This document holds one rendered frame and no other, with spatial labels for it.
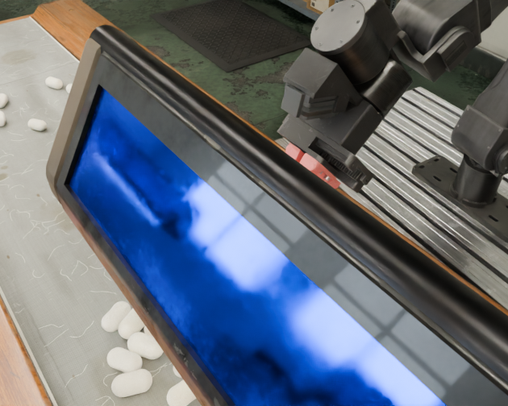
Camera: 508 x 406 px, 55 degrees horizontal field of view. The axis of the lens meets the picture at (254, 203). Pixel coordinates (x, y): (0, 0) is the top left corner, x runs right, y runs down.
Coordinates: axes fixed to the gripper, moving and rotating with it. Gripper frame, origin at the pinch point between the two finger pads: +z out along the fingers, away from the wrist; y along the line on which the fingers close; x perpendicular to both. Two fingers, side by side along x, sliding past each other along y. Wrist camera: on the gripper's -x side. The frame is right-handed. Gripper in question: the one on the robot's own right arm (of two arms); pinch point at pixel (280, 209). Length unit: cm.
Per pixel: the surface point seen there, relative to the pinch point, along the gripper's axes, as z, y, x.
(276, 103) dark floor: -26, -121, 129
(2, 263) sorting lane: 25.9, -19.2, -11.5
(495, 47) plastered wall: -113, -77, 182
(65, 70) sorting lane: 7, -62, 5
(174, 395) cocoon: 18.6, 8.7, -8.2
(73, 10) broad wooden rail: -3, -83, 10
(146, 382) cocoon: 19.9, 5.8, -8.9
